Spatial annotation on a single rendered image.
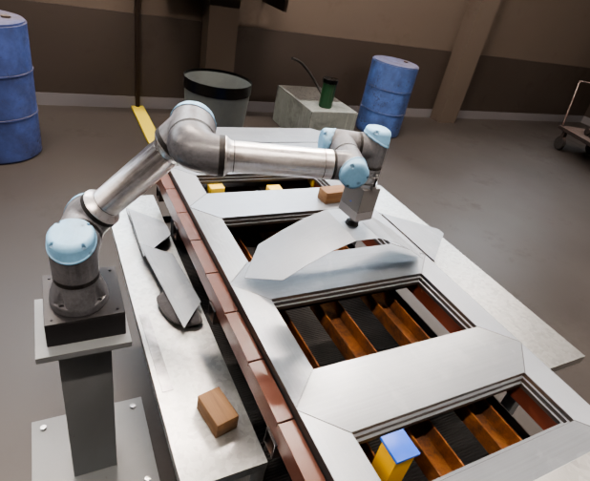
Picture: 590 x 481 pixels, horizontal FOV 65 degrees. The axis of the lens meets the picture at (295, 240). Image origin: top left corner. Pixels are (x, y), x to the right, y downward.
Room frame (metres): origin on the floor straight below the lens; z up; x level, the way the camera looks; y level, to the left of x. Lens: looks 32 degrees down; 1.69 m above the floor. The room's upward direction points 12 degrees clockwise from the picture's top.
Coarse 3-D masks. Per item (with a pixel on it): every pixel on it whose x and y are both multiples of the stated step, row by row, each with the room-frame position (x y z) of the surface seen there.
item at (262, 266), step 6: (258, 246) 1.17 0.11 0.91; (258, 252) 1.14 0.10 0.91; (252, 258) 1.13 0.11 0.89; (258, 258) 1.12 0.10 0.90; (264, 258) 1.12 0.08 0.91; (252, 264) 1.10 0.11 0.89; (258, 264) 1.10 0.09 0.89; (264, 264) 1.09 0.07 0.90; (270, 264) 1.09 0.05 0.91; (252, 270) 1.08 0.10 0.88; (258, 270) 1.08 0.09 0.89; (264, 270) 1.07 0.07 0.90; (270, 270) 1.07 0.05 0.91; (276, 270) 1.06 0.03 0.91; (258, 276) 1.06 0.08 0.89; (264, 276) 1.05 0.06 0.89; (270, 276) 1.05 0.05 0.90; (276, 276) 1.04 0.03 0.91
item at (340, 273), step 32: (224, 224) 1.35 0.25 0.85; (256, 224) 1.45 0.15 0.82; (224, 256) 1.17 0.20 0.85; (352, 256) 1.32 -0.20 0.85; (384, 256) 1.37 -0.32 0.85; (416, 256) 1.41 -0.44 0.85; (256, 288) 1.04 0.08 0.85; (288, 288) 1.08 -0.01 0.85; (320, 288) 1.11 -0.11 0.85; (352, 288) 1.16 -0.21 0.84; (384, 288) 1.21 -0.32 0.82; (512, 384) 0.90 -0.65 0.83; (416, 416) 0.73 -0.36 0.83; (512, 448) 0.69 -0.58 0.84
